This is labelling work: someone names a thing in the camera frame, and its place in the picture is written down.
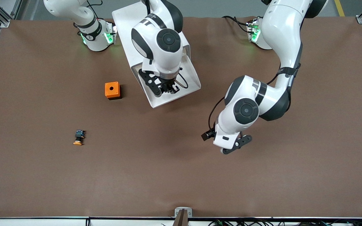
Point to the brown camera support bar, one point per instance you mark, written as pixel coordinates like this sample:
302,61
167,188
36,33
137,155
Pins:
181,219

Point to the brown table cover sheet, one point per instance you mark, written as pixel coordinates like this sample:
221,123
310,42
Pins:
181,175

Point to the white table edge rail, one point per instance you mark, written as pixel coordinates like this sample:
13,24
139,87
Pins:
42,222

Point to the orange box with hole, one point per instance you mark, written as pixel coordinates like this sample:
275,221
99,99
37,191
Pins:
108,86

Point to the grey metal mounting bracket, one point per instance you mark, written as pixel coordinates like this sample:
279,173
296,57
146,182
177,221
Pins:
189,210

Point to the yellow mushroom push button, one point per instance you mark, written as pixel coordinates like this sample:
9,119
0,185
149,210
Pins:
79,135

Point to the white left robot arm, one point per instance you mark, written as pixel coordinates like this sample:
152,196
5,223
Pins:
281,37

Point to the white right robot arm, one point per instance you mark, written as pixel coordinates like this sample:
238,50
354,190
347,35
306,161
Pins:
156,40

